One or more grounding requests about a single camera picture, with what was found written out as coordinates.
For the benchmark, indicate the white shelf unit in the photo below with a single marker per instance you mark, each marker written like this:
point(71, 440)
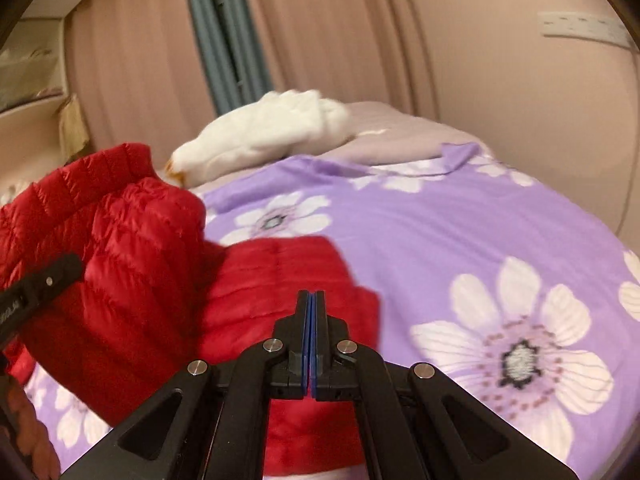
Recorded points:
point(30, 90)

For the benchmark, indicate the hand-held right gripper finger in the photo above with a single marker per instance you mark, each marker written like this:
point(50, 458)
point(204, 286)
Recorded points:
point(306, 350)
point(317, 350)

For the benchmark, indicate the person's left forearm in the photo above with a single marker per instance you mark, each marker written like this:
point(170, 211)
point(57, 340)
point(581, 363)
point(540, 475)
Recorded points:
point(32, 435)

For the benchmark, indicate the blue-grey curtain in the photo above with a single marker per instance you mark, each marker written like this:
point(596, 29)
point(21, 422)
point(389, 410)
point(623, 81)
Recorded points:
point(220, 45)

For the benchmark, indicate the white wall socket strip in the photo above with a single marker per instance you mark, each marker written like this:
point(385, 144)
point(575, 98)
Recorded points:
point(582, 27)

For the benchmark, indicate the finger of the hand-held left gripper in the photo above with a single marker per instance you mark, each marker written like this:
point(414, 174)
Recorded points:
point(50, 277)

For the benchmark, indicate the purple floral bedsheet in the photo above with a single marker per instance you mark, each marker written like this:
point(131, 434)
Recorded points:
point(425, 225)

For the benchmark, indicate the pink curtain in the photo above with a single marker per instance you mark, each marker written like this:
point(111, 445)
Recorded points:
point(135, 60)
point(330, 35)

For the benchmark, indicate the white puffer jacket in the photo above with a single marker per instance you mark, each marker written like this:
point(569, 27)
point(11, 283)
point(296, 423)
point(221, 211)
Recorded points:
point(260, 130)

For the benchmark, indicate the grey bedspread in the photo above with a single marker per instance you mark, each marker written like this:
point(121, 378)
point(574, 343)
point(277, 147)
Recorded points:
point(395, 130)

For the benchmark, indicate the red puffer jacket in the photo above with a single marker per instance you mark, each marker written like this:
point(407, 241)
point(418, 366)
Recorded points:
point(140, 240)

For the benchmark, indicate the yellow hanging cloth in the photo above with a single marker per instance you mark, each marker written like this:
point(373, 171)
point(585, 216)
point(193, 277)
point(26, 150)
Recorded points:
point(75, 125)

